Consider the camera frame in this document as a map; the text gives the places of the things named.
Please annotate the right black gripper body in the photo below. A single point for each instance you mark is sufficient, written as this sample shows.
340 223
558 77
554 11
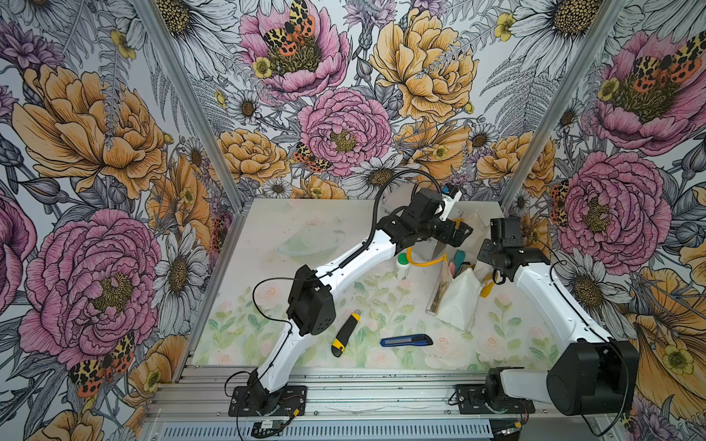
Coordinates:
487 252

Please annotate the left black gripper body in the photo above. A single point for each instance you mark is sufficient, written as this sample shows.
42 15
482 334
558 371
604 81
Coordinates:
440 230

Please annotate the teal utility knife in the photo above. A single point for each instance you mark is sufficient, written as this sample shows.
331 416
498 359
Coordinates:
458 260

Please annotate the white pouch with yellow handles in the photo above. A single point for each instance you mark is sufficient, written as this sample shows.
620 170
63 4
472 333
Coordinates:
453 300

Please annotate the blue utility knife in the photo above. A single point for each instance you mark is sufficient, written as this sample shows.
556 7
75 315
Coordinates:
413 340

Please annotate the black yellow utility knife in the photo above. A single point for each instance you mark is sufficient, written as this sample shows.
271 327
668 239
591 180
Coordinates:
341 340

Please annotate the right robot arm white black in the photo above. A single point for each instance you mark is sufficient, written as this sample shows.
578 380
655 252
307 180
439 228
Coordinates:
595 372

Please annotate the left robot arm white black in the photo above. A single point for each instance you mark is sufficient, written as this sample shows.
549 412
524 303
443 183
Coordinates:
314 292

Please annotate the white bottle green cap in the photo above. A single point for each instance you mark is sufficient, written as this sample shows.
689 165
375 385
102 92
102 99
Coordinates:
402 266

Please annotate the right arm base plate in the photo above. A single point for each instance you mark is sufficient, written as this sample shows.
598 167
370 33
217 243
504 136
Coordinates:
472 399

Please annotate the aluminium front rail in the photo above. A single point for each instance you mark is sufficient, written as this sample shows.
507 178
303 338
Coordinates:
339 404

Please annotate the right corner aluminium post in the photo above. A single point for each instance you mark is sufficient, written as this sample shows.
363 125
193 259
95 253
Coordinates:
606 18

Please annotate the corner aluminium post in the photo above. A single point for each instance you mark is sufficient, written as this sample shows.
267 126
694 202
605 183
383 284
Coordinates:
606 18
168 54

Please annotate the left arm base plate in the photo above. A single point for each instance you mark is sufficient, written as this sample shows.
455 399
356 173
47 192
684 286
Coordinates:
255 401

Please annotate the left corner aluminium post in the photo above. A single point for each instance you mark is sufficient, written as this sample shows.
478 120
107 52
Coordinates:
168 54

